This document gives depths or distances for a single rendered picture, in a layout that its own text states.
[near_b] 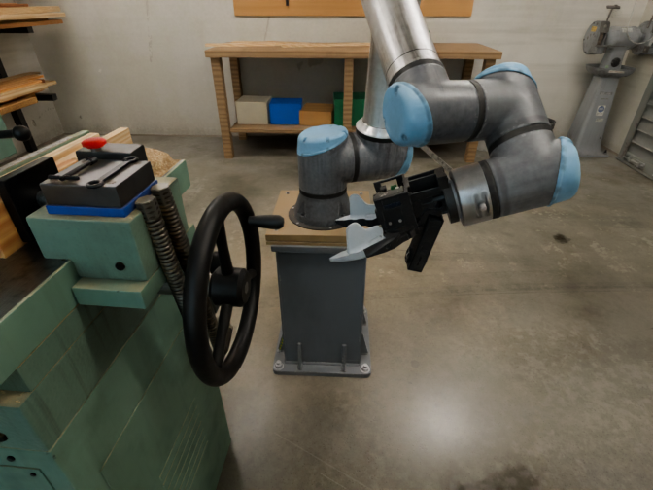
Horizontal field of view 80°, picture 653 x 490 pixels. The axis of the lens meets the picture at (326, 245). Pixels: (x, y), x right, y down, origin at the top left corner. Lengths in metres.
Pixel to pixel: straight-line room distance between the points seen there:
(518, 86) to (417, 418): 1.09
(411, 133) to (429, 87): 0.07
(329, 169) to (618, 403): 1.28
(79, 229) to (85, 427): 0.28
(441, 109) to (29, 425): 0.65
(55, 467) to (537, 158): 0.76
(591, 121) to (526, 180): 3.56
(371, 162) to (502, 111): 0.60
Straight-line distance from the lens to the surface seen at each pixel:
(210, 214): 0.52
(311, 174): 1.15
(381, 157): 1.17
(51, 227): 0.58
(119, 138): 0.97
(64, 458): 0.67
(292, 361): 1.53
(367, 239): 0.60
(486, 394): 1.58
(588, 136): 4.19
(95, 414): 0.70
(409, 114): 0.57
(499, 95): 0.64
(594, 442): 1.61
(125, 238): 0.53
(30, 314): 0.56
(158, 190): 0.56
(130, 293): 0.56
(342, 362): 1.48
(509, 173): 0.61
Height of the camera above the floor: 1.19
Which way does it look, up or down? 33 degrees down
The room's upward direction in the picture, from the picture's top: straight up
